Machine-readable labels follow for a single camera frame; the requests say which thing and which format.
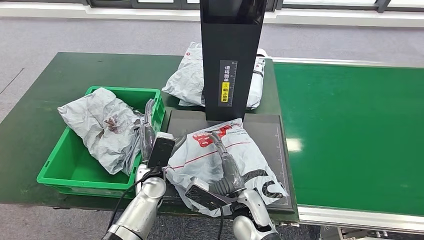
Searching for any dark window frame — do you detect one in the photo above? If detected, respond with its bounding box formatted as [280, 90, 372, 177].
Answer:
[0, 0, 424, 13]

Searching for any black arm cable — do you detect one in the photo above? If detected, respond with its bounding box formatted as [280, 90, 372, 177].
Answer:
[105, 167, 167, 233]
[216, 205, 226, 240]

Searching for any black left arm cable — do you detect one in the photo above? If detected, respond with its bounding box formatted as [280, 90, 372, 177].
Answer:
[105, 167, 167, 233]

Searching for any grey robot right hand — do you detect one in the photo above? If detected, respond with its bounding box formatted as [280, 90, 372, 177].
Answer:
[207, 131, 248, 197]

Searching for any white parcel with red line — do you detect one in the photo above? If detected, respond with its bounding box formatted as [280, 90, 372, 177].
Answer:
[164, 118, 289, 219]

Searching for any dark green table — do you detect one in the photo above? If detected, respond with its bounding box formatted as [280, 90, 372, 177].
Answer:
[0, 51, 300, 224]

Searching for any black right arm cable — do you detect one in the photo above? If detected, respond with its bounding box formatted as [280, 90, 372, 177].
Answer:
[216, 205, 226, 240]

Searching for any black inbound scanner machine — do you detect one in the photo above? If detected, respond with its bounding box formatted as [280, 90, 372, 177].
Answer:
[162, 0, 296, 214]

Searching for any grey parcel with red print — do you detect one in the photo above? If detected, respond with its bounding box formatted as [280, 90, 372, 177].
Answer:
[123, 114, 147, 176]
[57, 87, 143, 175]

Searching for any green plastic crate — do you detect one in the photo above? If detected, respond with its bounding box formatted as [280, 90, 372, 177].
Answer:
[36, 86, 167, 200]

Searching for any aluminium conveyor frame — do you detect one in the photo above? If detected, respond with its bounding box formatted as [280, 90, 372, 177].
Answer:
[268, 56, 424, 234]

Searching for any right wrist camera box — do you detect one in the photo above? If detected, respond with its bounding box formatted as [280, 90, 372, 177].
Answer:
[184, 177, 238, 212]

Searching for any white window sill ledge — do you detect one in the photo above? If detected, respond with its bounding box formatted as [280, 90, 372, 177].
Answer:
[0, 3, 424, 28]

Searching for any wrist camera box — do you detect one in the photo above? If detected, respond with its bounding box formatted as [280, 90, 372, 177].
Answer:
[146, 131, 176, 169]
[184, 177, 238, 212]

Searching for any green conveyor belt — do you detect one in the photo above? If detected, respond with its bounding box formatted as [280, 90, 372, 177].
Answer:
[273, 62, 424, 217]

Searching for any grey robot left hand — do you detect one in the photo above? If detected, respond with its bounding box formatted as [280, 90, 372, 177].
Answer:
[139, 98, 187, 163]

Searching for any crumpled grey parcel bag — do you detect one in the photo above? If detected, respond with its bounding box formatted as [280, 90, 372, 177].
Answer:
[161, 41, 266, 110]

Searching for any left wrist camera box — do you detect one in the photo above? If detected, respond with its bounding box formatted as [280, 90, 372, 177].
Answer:
[146, 131, 176, 169]

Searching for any black and yellow label strip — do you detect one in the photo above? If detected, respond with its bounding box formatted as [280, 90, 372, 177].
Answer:
[218, 59, 238, 109]

